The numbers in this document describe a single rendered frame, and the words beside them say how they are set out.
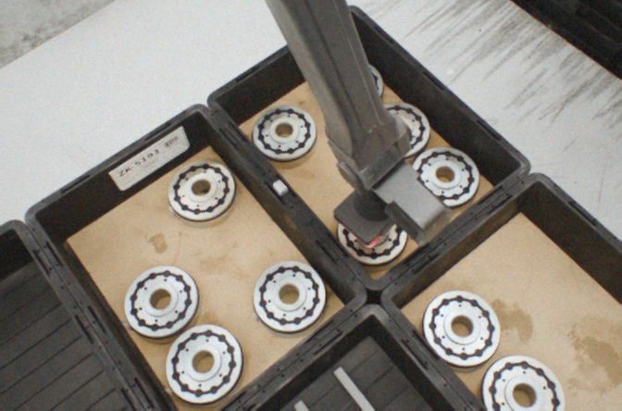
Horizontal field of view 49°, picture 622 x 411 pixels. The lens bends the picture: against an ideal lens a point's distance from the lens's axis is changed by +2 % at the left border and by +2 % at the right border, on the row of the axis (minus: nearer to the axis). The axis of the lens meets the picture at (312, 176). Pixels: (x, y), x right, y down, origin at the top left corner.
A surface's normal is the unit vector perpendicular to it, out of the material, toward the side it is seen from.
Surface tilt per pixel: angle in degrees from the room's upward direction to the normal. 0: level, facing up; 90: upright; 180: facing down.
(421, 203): 13
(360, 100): 83
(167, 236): 0
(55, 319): 0
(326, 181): 0
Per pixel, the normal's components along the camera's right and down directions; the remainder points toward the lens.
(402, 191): -0.19, -0.33
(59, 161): -0.04, -0.47
